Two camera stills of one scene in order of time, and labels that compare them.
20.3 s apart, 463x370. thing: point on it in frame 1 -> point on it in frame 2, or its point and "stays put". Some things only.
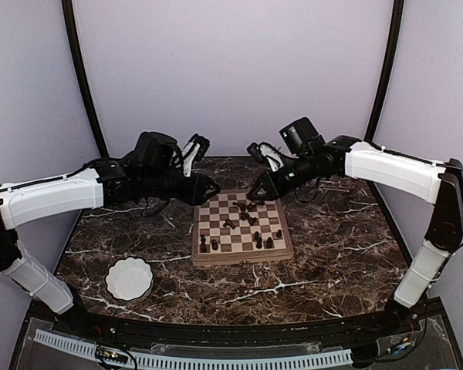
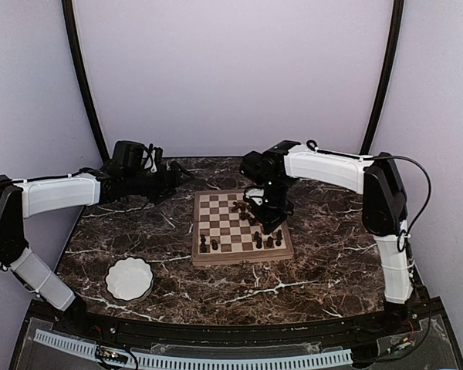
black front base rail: x=114 y=327 stays put
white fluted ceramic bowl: x=130 y=279 stays put
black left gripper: x=195 y=195 -> x=167 y=185
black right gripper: x=274 y=190 -> x=272 y=221
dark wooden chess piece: x=203 y=240 stays put
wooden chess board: x=231 y=227 stays put
